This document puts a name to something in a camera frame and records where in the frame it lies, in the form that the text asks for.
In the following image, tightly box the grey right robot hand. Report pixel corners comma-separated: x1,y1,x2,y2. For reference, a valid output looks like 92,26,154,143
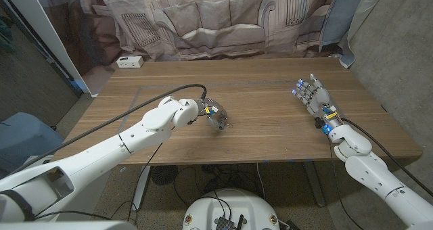
292,72,338,122

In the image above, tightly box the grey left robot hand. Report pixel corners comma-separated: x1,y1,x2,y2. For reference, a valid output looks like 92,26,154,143
195,97,230,132

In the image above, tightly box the round black floor fan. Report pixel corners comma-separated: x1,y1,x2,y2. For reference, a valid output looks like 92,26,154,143
151,164,179,186

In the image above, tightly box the printed sofa backdrop cloth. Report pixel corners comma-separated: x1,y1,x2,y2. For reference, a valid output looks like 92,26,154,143
32,0,390,69

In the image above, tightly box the grey table leg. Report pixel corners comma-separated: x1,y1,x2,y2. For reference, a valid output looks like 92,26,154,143
302,161,327,208

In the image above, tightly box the white robot torso base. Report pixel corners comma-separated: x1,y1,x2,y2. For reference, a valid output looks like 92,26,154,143
182,188,281,230

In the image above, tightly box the white power strip box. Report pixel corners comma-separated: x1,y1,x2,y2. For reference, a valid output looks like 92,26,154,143
116,55,145,69

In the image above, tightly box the small black electronics module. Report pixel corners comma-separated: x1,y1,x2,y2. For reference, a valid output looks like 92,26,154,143
214,214,245,230

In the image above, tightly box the white table leg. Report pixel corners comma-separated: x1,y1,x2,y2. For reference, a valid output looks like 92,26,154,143
131,164,152,211

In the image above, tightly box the blue chair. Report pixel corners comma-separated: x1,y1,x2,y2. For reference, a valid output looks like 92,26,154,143
0,112,65,177

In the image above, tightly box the black floor cable tangle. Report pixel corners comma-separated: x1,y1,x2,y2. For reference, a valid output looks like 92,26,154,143
172,164,268,207

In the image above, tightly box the thin white floor cable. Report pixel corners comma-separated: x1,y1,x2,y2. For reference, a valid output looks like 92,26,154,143
256,162,267,201

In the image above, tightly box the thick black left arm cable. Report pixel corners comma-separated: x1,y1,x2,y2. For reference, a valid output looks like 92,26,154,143
6,83,208,177

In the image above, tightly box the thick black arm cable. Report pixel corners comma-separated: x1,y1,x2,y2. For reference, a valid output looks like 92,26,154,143
6,83,208,177
340,117,433,198

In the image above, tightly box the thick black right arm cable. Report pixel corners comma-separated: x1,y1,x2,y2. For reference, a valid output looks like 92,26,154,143
340,117,433,198

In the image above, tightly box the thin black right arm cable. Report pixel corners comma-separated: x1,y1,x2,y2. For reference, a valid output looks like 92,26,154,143
325,135,365,230

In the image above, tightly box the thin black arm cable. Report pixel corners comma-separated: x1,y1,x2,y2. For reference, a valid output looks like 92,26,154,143
325,135,365,230
127,141,164,223

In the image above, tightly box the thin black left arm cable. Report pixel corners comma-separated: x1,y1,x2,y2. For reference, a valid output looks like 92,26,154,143
127,141,164,223

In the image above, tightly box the white door frame post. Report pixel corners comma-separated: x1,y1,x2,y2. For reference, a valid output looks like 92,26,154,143
0,0,99,97

